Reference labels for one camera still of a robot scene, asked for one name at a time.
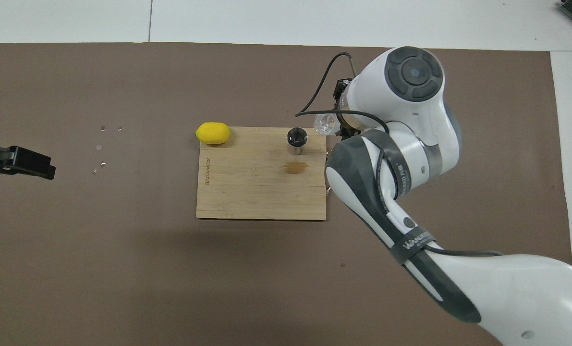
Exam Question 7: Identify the yellow lemon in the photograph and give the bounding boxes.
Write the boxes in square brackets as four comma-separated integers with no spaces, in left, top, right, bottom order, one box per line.
[195,122,231,145]

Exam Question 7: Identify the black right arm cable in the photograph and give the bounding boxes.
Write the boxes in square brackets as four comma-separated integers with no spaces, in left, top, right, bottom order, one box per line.
[295,52,502,256]

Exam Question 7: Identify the steel jigger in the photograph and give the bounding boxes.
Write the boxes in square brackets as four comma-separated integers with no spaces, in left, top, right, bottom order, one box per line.
[286,127,308,156]

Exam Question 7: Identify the brown table mat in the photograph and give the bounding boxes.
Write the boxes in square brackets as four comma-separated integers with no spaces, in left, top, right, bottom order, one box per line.
[0,42,572,346]

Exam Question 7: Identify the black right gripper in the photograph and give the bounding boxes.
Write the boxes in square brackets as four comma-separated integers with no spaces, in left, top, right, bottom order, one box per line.
[333,78,361,141]

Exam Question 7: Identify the bamboo cutting board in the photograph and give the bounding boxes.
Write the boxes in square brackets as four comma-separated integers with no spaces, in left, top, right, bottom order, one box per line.
[196,127,331,221]

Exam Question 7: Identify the clear plastic cup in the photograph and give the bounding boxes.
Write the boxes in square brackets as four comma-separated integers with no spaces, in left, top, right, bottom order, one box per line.
[314,112,341,135]

